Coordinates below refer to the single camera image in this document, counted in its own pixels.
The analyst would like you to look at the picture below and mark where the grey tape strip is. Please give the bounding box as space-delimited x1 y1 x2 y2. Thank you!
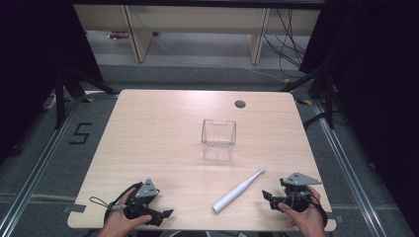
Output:
62 203 88 214

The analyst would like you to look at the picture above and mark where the white electric toothbrush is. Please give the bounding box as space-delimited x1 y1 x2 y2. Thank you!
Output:
211 165 267 214

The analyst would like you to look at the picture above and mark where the light wooden desk frame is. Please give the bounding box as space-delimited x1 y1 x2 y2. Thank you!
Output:
72 3 322 65

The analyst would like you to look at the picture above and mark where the black metal stand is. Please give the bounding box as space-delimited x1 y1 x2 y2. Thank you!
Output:
279 62 336 130
53 64 121 130

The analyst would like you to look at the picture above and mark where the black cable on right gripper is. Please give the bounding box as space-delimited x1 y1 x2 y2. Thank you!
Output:
284 191 329 228

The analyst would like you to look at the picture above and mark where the small pink object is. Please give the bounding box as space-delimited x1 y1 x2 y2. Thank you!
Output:
107 31 130 41

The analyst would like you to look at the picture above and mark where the clear plastic container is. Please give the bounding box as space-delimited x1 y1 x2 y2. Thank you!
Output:
201 118 238 162

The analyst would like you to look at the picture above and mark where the person's right hand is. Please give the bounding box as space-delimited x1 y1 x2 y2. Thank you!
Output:
277 186 327 237

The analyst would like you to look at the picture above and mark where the black floor cable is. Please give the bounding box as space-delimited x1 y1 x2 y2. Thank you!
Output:
301 111 328 130

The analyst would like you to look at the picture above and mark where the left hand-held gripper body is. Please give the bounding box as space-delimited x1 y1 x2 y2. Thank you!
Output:
123 178 162 220

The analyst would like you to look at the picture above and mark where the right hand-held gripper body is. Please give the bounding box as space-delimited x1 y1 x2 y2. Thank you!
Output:
269 171 323 213

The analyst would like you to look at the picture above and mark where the thin cable with grey plug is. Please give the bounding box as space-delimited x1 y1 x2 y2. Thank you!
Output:
89 196 128 211

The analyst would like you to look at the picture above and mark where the person's left hand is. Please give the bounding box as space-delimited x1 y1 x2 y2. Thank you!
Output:
98 187 153 237

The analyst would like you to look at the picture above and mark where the bundle of black cables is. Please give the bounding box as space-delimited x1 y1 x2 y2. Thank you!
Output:
262 7 308 79

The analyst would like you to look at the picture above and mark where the aluminium floor rail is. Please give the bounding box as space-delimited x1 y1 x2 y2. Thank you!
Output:
310 98 389 237
0 96 84 237

